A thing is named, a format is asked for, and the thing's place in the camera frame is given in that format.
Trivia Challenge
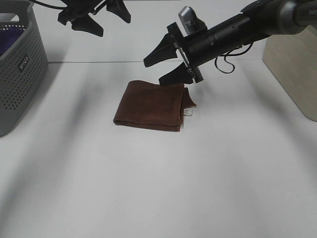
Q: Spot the brown towel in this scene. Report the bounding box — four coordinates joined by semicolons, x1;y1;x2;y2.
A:
113;80;196;132

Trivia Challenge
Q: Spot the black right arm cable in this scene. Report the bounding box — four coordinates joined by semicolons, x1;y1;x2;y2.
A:
214;42;253;74

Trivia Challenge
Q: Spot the grey perforated laundry basket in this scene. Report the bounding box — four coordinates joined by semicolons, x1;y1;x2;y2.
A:
0;0;48;136

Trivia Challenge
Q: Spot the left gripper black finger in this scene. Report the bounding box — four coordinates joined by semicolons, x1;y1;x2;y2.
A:
70;14;104;37
106;0;131;23

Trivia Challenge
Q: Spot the purple cloth in basket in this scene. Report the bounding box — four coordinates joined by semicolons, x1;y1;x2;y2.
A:
0;27;25;56

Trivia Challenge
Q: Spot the beige bin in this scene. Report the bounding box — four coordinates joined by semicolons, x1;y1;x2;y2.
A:
263;26;317;121

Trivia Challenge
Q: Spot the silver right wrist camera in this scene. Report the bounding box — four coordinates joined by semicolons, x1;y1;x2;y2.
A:
178;6;207;35

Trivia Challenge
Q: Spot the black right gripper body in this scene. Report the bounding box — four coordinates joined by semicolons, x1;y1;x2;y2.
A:
167;22;215;83

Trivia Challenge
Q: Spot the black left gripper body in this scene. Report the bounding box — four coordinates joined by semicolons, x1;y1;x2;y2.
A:
57;0;119;24

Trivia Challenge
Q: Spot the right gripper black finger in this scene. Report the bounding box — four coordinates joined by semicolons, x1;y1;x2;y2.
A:
159;62;193;85
144;33;177;67

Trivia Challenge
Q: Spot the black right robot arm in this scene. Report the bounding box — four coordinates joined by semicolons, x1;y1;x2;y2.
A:
144;0;317;86

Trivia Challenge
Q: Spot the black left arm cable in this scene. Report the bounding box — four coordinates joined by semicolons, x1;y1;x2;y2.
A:
28;0;67;10

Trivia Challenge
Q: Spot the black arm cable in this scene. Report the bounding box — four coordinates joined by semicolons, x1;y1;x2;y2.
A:
214;42;253;74
28;0;67;10

